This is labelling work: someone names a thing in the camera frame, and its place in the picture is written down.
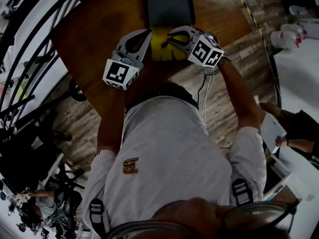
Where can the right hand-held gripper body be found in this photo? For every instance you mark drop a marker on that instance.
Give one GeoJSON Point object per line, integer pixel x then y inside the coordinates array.
{"type": "Point", "coordinates": [204, 50]}

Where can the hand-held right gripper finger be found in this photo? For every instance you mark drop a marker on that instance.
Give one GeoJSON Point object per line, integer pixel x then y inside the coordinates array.
{"type": "Point", "coordinates": [185, 48]}
{"type": "Point", "coordinates": [185, 30]}

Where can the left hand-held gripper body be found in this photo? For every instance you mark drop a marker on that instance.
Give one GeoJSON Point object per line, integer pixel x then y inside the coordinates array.
{"type": "Point", "coordinates": [117, 73]}

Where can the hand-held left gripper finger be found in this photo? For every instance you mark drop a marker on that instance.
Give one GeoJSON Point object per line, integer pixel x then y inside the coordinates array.
{"type": "Point", "coordinates": [147, 49]}
{"type": "Point", "coordinates": [122, 43]}

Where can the black screwdriver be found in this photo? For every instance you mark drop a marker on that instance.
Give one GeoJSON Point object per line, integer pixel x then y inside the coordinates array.
{"type": "Point", "coordinates": [165, 44]}

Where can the person's right forearm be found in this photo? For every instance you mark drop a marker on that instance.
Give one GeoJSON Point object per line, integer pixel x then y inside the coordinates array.
{"type": "Point", "coordinates": [236, 91]}

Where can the person's left forearm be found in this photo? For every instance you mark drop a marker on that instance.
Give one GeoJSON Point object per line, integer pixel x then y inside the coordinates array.
{"type": "Point", "coordinates": [109, 123]}

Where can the person's dark trousers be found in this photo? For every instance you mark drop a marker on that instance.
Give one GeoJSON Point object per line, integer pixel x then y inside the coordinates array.
{"type": "Point", "coordinates": [169, 88]}

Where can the white plastic jug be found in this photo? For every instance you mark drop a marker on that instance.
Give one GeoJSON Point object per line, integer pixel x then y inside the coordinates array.
{"type": "Point", "coordinates": [294, 30]}
{"type": "Point", "coordinates": [284, 40]}

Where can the person's white t-shirt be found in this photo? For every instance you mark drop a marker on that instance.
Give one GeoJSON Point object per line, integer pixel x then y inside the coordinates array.
{"type": "Point", "coordinates": [169, 153]}

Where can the white tablet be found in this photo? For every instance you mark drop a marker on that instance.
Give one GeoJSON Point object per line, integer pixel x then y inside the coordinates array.
{"type": "Point", "coordinates": [271, 131]}

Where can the black office chair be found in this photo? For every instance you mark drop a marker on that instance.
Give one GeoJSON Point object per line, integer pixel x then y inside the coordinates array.
{"type": "Point", "coordinates": [25, 153]}

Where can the person's head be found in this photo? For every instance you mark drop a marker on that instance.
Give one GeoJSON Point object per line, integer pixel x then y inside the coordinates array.
{"type": "Point", "coordinates": [192, 211]}

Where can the person's eyeglasses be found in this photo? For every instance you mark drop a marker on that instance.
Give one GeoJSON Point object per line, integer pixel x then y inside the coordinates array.
{"type": "Point", "coordinates": [259, 215]}

